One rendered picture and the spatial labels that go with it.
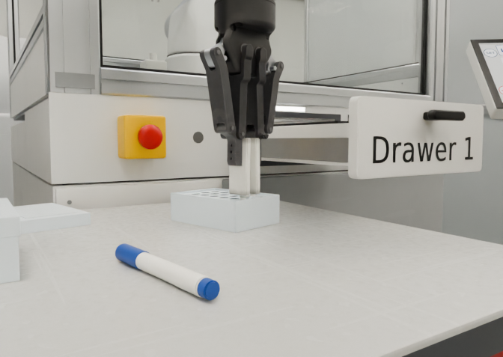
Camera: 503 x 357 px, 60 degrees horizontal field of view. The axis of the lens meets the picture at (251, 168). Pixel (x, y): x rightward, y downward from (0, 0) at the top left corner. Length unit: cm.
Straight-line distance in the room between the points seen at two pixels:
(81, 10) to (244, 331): 63
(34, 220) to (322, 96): 66
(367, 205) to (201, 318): 86
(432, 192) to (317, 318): 104
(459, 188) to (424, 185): 127
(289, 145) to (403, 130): 19
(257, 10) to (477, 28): 208
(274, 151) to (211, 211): 25
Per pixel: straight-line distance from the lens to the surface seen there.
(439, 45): 133
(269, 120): 56
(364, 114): 60
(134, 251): 39
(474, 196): 249
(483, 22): 254
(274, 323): 28
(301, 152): 70
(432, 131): 71
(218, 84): 51
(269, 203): 56
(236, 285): 34
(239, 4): 53
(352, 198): 107
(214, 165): 84
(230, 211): 52
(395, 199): 119
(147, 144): 71
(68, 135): 76
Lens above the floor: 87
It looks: 4 degrees down
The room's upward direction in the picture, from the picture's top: straight up
